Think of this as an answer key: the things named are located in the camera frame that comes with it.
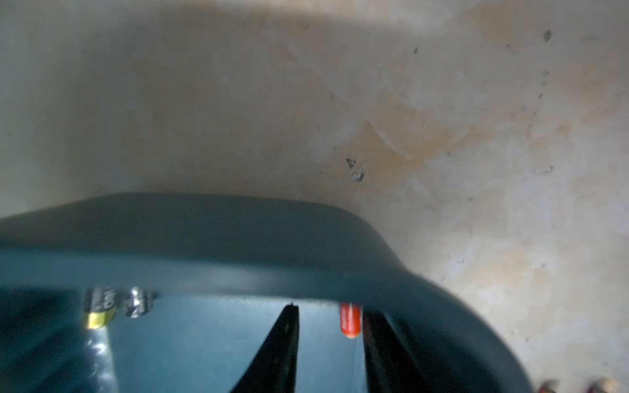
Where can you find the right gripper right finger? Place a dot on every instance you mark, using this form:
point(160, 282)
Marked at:
point(388, 365)

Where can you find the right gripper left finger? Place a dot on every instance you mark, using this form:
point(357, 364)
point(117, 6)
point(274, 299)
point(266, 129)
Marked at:
point(273, 369)

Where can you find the teal plastic storage tray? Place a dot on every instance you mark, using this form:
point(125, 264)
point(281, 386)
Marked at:
point(222, 269)

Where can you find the black silver battery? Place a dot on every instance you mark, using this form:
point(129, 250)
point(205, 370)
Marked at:
point(138, 302)

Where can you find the black yellow battery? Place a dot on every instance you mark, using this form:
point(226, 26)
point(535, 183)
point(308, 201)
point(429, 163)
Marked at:
point(100, 307)

